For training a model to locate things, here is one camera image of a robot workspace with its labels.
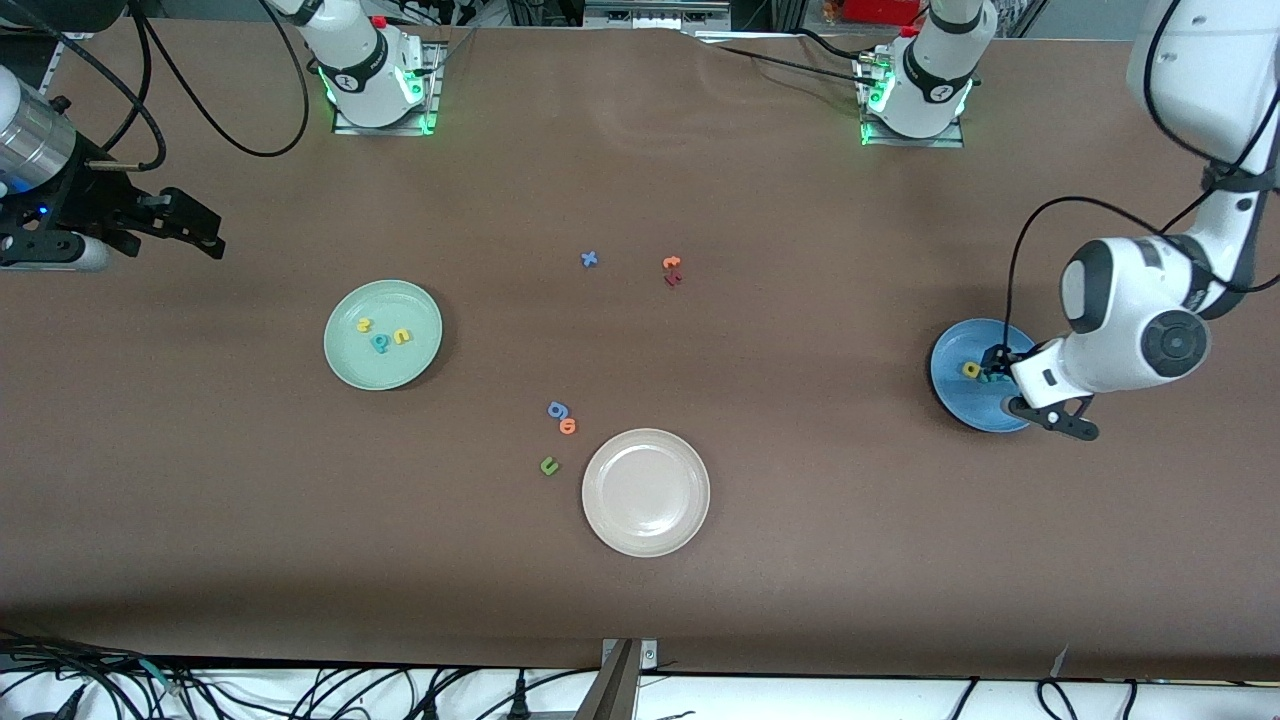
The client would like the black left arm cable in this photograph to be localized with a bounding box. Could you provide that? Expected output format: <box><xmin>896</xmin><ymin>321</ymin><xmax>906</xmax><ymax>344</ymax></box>
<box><xmin>1003</xmin><ymin>0</ymin><xmax>1280</xmax><ymax>351</ymax></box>

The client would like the light green plate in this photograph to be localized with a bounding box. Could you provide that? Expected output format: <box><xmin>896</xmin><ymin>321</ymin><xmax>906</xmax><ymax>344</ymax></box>
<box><xmin>323</xmin><ymin>279</ymin><xmax>444</xmax><ymax>391</ymax></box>

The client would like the beige plate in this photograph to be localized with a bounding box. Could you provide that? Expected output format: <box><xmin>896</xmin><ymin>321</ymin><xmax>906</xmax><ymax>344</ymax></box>
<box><xmin>581</xmin><ymin>428</ymin><xmax>712</xmax><ymax>558</ymax></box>

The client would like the silver equipment box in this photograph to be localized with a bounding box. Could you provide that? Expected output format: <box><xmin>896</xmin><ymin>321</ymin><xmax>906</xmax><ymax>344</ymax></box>
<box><xmin>583</xmin><ymin>0</ymin><xmax>732</xmax><ymax>31</ymax></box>

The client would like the grey metal post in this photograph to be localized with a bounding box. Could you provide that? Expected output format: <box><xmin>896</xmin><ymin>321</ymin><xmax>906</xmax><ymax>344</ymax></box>
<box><xmin>573</xmin><ymin>640</ymin><xmax>641</xmax><ymax>720</ymax></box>

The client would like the black right arm cable loop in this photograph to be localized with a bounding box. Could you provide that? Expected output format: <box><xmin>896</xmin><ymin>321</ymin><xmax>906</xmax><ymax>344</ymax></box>
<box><xmin>138</xmin><ymin>0</ymin><xmax>311</xmax><ymax>159</ymax></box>

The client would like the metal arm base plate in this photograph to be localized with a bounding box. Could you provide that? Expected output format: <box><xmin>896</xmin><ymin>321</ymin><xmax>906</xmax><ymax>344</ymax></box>
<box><xmin>855</xmin><ymin>45</ymin><xmax>967</xmax><ymax>150</ymax></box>
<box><xmin>331</xmin><ymin>38</ymin><xmax>448</xmax><ymax>137</ymax></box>

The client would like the metal bracket plate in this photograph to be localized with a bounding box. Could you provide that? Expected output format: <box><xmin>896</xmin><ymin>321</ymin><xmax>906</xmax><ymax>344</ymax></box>
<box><xmin>600</xmin><ymin>638</ymin><xmax>659</xmax><ymax>673</ymax></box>

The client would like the black base cable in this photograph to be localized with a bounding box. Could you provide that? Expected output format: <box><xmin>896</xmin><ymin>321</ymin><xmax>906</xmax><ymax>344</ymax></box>
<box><xmin>790</xmin><ymin>27</ymin><xmax>881</xmax><ymax>66</ymax></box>
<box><xmin>400</xmin><ymin>8</ymin><xmax>476</xmax><ymax>79</ymax></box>
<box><xmin>712</xmin><ymin>42</ymin><xmax>869</xmax><ymax>79</ymax></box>

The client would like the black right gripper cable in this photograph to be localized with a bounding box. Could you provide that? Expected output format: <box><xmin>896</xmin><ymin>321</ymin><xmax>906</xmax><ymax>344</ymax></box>
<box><xmin>0</xmin><ymin>3</ymin><xmax>167</xmax><ymax>171</ymax></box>

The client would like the blue plate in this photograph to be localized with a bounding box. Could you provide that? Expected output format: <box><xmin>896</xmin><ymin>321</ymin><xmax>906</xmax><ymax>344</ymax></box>
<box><xmin>929</xmin><ymin>318</ymin><xmax>1041</xmax><ymax>434</ymax></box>

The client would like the red box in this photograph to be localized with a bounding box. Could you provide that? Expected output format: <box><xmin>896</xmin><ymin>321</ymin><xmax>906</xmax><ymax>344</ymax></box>
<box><xmin>840</xmin><ymin>0</ymin><xmax>926</xmax><ymax>26</ymax></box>

